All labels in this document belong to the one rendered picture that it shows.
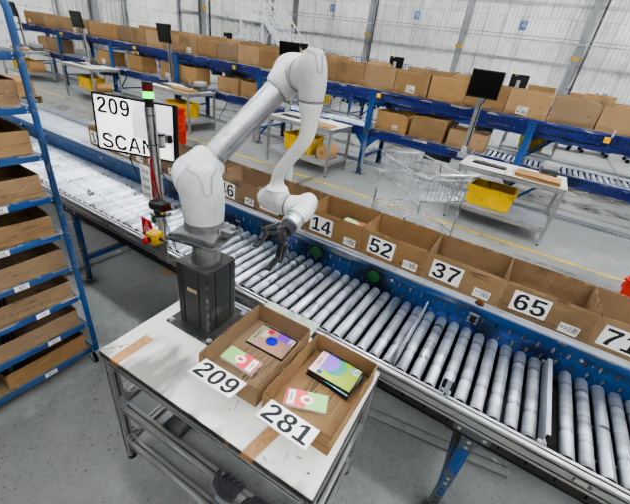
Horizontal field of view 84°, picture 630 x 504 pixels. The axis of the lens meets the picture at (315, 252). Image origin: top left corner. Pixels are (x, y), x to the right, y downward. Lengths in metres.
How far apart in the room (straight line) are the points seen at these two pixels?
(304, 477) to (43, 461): 1.48
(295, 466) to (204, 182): 1.00
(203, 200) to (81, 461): 1.51
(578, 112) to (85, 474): 6.35
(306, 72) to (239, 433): 1.30
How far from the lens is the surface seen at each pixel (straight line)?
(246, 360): 1.53
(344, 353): 1.54
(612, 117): 6.31
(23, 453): 2.48
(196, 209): 1.37
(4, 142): 2.02
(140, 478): 2.21
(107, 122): 2.36
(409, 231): 2.27
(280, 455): 1.33
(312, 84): 1.45
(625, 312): 2.34
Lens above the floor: 1.91
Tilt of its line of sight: 30 degrees down
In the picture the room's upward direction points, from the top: 8 degrees clockwise
